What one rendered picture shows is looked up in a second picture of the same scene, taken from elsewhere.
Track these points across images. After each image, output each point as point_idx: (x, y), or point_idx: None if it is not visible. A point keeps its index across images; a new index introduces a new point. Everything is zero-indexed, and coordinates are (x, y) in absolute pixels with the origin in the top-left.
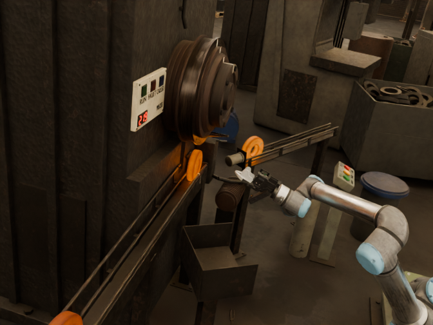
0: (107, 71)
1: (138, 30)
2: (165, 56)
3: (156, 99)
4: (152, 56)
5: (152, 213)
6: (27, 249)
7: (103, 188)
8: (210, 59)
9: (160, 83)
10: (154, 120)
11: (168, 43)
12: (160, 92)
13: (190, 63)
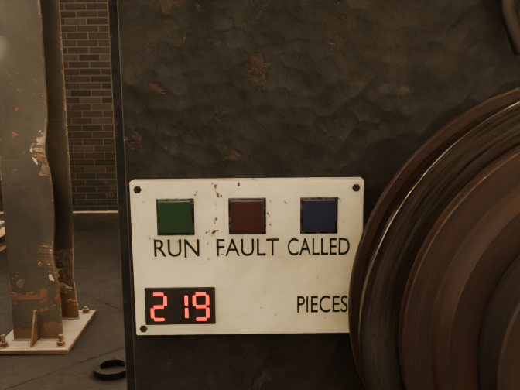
0: (123, 149)
1: (143, 25)
2: (383, 143)
3: (293, 274)
4: (268, 124)
5: None
6: None
7: None
8: (514, 152)
9: (306, 221)
10: (332, 354)
11: (405, 101)
12: (323, 256)
13: (423, 165)
